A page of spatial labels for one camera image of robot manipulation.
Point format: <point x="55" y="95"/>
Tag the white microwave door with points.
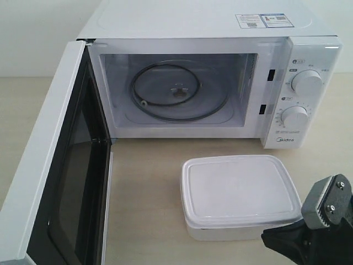
<point x="57" y="206"/>

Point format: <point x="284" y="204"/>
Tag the white plastic lidded container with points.
<point x="232" y="198"/>

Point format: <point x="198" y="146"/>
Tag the white microwave oven body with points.
<point x="260" y="64"/>

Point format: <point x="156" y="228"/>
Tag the lower white timer knob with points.
<point x="295" y="117"/>

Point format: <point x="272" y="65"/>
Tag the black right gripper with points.
<point x="296" y="241"/>

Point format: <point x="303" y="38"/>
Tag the upper white control knob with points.
<point x="306" y="83"/>

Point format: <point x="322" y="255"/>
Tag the glass turntable plate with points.
<point x="178" y="88"/>

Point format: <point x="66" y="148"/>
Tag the warning label sticker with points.
<point x="268" y="20"/>

